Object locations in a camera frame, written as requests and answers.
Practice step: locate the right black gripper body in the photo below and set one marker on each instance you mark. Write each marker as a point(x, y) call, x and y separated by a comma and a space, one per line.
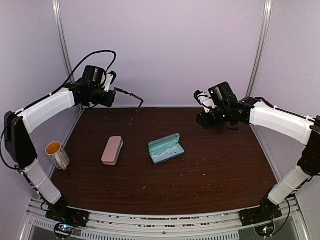
point(208, 123)

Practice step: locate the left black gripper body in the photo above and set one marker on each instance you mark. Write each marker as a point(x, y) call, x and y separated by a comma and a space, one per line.
point(107, 102)

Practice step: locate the dark sunglasses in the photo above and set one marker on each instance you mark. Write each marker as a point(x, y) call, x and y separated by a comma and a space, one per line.
point(126, 99)

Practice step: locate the pink glasses case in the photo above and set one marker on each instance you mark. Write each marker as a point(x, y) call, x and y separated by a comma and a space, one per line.
point(112, 151)

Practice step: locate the grey-blue glasses case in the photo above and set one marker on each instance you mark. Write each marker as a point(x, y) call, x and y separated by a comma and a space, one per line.
point(163, 143)

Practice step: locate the light blue cloth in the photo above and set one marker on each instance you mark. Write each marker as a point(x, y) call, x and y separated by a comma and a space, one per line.
point(164, 155)

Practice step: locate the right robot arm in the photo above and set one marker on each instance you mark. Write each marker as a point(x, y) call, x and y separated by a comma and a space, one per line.
point(221, 106)

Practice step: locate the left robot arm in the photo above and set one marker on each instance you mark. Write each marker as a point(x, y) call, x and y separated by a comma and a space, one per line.
point(92, 88)

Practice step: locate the patterned mug orange inside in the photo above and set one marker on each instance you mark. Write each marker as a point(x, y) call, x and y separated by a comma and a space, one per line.
point(57, 155)

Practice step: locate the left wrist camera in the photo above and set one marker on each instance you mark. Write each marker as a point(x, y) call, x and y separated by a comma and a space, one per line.
point(110, 78)

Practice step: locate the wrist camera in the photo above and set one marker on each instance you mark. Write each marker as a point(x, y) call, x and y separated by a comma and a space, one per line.
point(204, 100)
point(110, 78)

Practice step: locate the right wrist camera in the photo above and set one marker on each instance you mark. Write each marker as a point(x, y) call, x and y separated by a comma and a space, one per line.
point(204, 100)

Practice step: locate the left aluminium frame post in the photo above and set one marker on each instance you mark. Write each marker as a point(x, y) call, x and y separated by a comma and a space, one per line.
point(61, 33)

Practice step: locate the aluminium frame post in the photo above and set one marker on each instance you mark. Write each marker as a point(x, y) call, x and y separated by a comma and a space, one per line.
point(264, 30)
point(61, 33)

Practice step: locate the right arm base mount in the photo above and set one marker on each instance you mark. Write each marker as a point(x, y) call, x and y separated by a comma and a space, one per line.
point(262, 221)

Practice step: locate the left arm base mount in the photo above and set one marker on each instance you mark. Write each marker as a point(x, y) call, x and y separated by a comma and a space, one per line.
point(67, 224)

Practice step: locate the aluminium front rail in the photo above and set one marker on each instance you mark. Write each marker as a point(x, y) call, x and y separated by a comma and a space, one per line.
point(223, 225)

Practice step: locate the right aluminium frame post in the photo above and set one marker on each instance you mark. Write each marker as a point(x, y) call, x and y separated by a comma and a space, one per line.
point(264, 30)

